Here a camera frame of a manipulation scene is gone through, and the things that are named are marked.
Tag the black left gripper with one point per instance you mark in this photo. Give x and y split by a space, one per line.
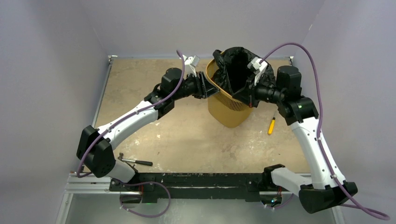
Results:
204 89

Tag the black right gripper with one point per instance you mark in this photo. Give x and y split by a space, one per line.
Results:
248 95

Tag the yellow plastic trash bin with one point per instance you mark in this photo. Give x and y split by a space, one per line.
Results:
226 110

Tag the black plastic trash bag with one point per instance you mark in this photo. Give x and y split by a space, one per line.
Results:
232 67

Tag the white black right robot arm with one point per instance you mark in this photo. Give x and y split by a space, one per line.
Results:
327 186

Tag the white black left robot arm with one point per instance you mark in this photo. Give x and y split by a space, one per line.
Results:
96 145

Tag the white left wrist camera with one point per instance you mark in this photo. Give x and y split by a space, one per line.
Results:
190 64

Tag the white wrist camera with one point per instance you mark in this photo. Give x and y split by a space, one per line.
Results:
190 64
258 67

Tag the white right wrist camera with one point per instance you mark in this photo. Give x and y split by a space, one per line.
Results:
258 67

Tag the yellow handled screwdriver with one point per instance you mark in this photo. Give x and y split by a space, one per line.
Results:
272 123

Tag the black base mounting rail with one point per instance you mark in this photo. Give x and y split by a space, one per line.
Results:
150 187

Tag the black handled hammer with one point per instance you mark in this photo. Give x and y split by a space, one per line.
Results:
145 163

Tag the aluminium frame rail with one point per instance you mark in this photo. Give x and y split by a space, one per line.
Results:
87 185

